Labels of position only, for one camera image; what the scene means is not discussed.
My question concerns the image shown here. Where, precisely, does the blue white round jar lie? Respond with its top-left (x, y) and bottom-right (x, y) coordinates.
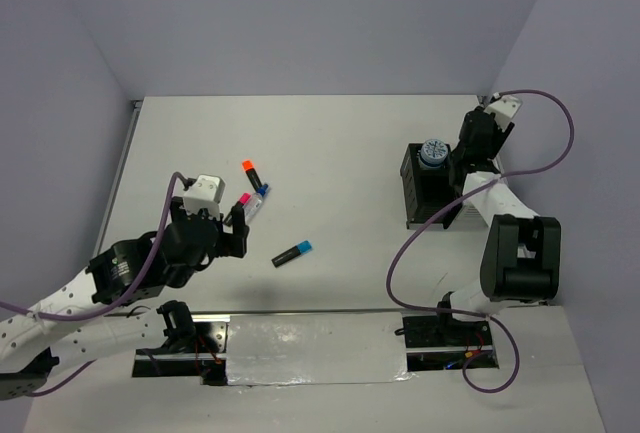
top-left (418, 138), bottom-right (450, 169)

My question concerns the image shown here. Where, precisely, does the pink cap highlighter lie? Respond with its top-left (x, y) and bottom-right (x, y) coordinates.
top-left (235, 193), bottom-right (251, 208)

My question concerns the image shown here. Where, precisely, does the blue cap highlighter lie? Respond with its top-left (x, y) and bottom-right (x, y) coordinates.
top-left (271, 240), bottom-right (312, 268)

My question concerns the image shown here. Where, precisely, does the orange cap highlighter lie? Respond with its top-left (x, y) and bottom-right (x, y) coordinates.
top-left (242, 160), bottom-right (263, 191)

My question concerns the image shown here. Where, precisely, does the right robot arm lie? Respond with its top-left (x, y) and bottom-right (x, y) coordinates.
top-left (434, 96), bottom-right (561, 344)

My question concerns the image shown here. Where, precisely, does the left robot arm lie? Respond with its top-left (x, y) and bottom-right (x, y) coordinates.
top-left (1, 197), bottom-right (249, 400)

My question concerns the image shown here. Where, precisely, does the black slotted organizer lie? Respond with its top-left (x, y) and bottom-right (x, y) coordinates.
top-left (400, 143), bottom-right (457, 229)

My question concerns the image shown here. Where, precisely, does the white slotted organizer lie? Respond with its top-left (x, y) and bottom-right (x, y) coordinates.
top-left (459, 171), bottom-right (497, 226)

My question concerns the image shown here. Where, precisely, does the silver reflective tape sheet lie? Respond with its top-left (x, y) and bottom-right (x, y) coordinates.
top-left (226, 312), bottom-right (410, 386)

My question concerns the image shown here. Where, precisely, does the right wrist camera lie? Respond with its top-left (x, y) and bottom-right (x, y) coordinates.
top-left (484, 93), bottom-right (522, 130)

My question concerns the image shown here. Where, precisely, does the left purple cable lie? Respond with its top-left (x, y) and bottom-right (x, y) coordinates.
top-left (0, 171), bottom-right (191, 399)

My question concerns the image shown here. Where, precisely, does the purple cable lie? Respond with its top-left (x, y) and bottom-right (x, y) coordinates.
top-left (0, 171), bottom-right (191, 399)
top-left (387, 89), bottom-right (576, 394)

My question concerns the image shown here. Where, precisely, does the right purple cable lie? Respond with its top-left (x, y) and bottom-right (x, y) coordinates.
top-left (387, 89), bottom-right (576, 394)

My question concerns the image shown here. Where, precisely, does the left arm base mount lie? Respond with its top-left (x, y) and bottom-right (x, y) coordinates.
top-left (131, 313), bottom-right (231, 386)

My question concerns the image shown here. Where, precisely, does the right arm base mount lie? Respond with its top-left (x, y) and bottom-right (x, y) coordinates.
top-left (394, 315), bottom-right (498, 373)

